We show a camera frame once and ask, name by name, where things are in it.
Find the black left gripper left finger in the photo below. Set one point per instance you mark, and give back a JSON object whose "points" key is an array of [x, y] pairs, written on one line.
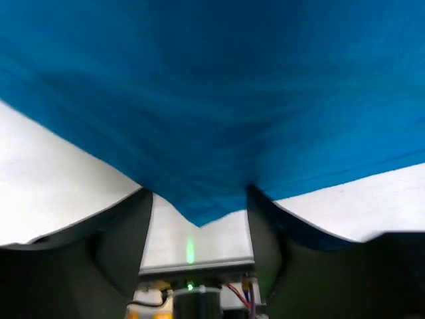
{"points": [[87, 270]]}

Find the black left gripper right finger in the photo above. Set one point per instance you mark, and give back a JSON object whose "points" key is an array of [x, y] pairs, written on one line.
{"points": [[305, 272]]}

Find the blue t-shirt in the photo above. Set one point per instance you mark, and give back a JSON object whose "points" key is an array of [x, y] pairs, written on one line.
{"points": [[195, 100]]}

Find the aluminium front rail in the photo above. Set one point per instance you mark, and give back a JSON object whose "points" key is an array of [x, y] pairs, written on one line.
{"points": [[241, 261]]}

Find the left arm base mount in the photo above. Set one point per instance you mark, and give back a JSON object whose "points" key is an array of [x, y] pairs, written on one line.
{"points": [[215, 296]]}

